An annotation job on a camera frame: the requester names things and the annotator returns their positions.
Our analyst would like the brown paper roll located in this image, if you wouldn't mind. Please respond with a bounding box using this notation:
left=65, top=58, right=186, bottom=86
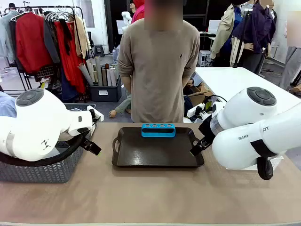
left=101, top=67, right=108, bottom=87

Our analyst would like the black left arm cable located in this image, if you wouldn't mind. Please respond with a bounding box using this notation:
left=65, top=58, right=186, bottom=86
left=0, top=133, right=86, bottom=167

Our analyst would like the dark grey hanging garment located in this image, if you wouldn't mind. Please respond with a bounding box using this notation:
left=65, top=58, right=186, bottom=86
left=43, top=18, right=61, bottom=65

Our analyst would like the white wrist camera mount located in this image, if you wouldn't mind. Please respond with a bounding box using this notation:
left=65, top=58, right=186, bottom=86
left=86, top=105, right=104, bottom=125
left=183, top=101, right=223, bottom=123

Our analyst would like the black right arm cable strap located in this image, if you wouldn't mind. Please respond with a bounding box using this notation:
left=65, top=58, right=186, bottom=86
left=250, top=139, right=279, bottom=181

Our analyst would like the mannequin in beige coat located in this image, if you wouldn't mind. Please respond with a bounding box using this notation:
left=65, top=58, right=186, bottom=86
left=210, top=0, right=248, bottom=68

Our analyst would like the wire grid basket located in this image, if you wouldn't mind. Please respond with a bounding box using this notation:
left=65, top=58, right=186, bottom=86
left=36, top=65, right=55, bottom=79

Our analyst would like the dark brown serving tray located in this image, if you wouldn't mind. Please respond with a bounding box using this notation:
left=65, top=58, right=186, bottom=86
left=112, top=127, right=205, bottom=168

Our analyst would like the small grey woven basket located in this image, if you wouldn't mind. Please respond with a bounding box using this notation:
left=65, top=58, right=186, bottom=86
left=63, top=103, right=97, bottom=142

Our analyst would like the cardboard box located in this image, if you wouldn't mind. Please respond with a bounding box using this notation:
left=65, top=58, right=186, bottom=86
left=187, top=84, right=214, bottom=107

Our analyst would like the mannequin in purple shirt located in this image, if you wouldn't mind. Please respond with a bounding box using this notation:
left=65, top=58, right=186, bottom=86
left=231, top=0, right=277, bottom=74

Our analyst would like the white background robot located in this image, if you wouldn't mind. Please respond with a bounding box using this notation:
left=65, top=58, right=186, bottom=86
left=120, top=11, right=133, bottom=34

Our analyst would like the mannequin lying on floor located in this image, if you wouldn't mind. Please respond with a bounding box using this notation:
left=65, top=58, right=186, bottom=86
left=108, top=90, right=133, bottom=118

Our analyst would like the grey paper roll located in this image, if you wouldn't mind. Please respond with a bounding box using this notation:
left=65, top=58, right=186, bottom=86
left=78, top=62, right=95, bottom=87

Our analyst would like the red jacket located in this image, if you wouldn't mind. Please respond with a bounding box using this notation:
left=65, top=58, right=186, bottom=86
left=14, top=12, right=54, bottom=74

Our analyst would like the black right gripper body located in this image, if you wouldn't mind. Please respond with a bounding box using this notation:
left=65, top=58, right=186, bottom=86
left=198, top=116, right=216, bottom=142

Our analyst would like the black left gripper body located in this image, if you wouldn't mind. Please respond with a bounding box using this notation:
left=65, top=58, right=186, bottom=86
left=57, top=130, right=82, bottom=143

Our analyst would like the white computer case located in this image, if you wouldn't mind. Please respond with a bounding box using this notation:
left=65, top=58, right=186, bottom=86
left=198, top=50, right=213, bottom=67

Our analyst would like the person's right forearm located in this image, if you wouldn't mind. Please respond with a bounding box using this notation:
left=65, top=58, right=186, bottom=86
left=122, top=74, right=133, bottom=92

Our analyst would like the large grey woven basket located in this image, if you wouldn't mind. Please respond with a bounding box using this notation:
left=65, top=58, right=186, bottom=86
left=0, top=138, right=85, bottom=184

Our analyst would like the beige hanging garment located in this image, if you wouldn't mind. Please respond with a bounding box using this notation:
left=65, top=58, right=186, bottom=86
left=73, top=15, right=92, bottom=60

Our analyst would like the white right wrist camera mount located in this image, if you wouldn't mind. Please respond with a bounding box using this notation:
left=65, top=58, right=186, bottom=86
left=183, top=101, right=223, bottom=123

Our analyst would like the dark storage bin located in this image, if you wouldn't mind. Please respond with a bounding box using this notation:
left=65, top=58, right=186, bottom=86
left=88, top=77, right=123, bottom=103

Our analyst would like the person in pink hoodie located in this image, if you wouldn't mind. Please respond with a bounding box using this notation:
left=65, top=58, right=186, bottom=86
left=130, top=0, right=146, bottom=24

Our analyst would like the blue test tube rack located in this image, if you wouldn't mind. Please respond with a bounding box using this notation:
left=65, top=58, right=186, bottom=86
left=141, top=123, right=176, bottom=138

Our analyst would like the black step stool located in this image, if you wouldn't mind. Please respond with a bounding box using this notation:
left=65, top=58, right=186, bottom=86
left=94, top=44, right=105, bottom=57

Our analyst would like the tall grey-green paper roll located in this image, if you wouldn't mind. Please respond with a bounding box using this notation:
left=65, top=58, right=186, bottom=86
left=95, top=56, right=104, bottom=87

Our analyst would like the person in blue shirt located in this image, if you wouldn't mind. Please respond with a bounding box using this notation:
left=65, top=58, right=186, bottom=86
left=0, top=90, right=17, bottom=118

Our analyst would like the person in grey trousers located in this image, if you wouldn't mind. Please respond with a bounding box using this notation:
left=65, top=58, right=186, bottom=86
left=279, top=10, right=301, bottom=92

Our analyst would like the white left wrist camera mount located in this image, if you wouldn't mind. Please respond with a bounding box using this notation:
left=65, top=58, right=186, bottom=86
left=86, top=105, right=104, bottom=125

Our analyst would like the light grey hanging garment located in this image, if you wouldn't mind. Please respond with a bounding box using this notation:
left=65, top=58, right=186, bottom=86
left=0, top=9, right=18, bottom=62

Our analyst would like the black clothes rack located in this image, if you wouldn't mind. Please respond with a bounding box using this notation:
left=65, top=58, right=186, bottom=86
left=3, top=5, right=87, bottom=92

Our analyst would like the white office table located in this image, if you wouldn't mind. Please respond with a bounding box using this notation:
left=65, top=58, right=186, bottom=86
left=194, top=66, right=301, bottom=107

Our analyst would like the person in beige sweater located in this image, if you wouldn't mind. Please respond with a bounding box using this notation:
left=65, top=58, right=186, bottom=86
left=117, top=0, right=200, bottom=123

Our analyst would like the red dress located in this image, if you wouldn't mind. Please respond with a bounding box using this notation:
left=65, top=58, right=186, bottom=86
left=53, top=20, right=87, bottom=94

